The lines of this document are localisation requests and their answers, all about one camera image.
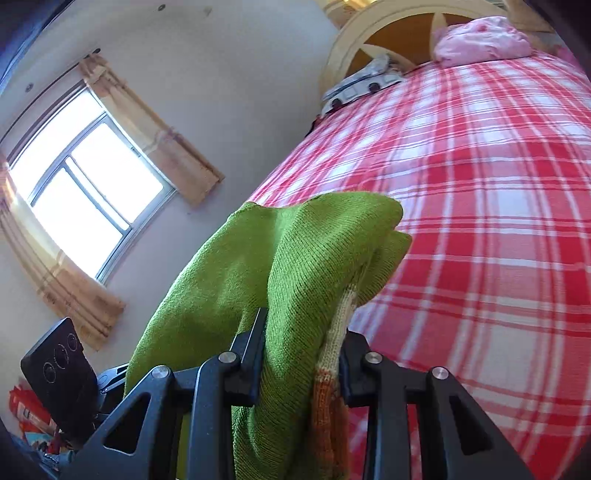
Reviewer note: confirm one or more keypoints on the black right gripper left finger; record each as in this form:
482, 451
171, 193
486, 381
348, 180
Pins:
172, 412

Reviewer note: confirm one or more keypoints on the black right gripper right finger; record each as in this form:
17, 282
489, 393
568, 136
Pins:
457, 439

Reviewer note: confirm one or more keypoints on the green orange white knit sweater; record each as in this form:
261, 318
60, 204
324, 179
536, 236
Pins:
310, 265

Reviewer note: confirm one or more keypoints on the red package on floor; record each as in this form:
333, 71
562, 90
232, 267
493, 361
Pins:
37, 428

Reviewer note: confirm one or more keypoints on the yellow side curtain near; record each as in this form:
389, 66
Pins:
59, 282

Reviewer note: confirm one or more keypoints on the yellow side curtain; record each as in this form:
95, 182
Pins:
59, 282
178, 160

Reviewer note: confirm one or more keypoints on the side window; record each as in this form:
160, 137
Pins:
87, 183

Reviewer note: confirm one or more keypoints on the red white plaid bedspread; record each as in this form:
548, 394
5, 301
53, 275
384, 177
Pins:
491, 164

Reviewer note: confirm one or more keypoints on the cream wooden headboard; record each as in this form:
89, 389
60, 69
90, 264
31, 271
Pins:
405, 30

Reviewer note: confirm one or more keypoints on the pink pillow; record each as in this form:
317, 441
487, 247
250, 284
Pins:
480, 40

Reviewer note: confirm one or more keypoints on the pink cloth by wall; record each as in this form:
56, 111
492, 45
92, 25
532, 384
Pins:
564, 53

